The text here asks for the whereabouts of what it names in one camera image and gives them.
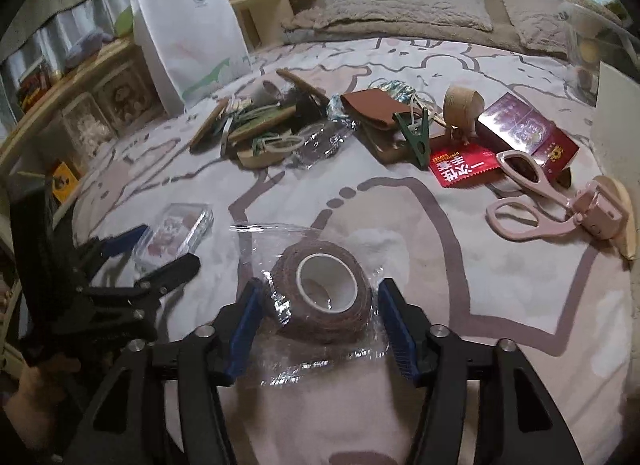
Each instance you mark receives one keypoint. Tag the green clover coaster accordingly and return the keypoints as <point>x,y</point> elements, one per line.
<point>265,122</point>

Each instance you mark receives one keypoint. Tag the crumpled clear plastic bag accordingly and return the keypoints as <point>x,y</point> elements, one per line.
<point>325,142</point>

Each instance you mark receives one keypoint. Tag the yellow and black box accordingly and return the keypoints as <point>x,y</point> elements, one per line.
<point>64,180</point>

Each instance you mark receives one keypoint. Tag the pink scissors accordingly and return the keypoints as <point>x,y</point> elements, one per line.
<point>545,187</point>

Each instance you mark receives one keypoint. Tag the beige pillows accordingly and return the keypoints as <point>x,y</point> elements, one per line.
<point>495,10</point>

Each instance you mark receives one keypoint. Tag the brown tape roll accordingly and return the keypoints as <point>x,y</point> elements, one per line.
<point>285,275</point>

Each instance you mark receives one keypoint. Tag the brown doll display case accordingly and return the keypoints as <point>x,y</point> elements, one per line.
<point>125,95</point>

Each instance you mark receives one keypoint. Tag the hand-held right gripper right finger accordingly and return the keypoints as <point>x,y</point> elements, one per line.
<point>400,330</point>

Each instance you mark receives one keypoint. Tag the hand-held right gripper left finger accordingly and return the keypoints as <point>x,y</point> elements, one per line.
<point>245,330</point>

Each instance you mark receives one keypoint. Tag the dark red box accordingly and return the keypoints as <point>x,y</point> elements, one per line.
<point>525,130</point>

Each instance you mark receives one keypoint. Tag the green clothespin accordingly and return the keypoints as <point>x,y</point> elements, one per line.
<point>415,137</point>

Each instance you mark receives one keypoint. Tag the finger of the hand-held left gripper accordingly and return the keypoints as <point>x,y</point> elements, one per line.
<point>165,277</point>
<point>117,242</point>

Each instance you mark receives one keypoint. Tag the clear plastic storage bin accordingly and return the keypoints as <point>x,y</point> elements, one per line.
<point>587,45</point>

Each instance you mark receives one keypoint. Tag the beige tape roll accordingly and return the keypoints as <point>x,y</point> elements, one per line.
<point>460,107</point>

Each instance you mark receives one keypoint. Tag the white doll display case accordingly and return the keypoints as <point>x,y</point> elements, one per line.
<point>90,127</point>

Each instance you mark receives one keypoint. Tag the white tote bag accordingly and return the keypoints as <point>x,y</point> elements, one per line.
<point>190,40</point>

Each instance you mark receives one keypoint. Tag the long beige pillow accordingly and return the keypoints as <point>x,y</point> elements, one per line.
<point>390,15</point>

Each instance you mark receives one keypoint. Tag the green plush toy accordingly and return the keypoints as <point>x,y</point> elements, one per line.
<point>125,24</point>

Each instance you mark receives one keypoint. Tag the purple plush toy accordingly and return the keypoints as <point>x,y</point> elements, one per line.
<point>87,50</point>

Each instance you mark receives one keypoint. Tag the wooden bedside shelf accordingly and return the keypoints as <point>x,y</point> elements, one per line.
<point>265,10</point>

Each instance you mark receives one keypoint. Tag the red packet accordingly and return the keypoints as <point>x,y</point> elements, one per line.
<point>460,167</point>

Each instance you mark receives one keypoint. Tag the person's left hand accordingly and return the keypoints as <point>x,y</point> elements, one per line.
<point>40,395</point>

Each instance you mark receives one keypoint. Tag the white shoe box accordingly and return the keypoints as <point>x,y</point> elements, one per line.
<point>617,120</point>

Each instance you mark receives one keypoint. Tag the brown leather case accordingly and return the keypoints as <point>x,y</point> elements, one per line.
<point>370,107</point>

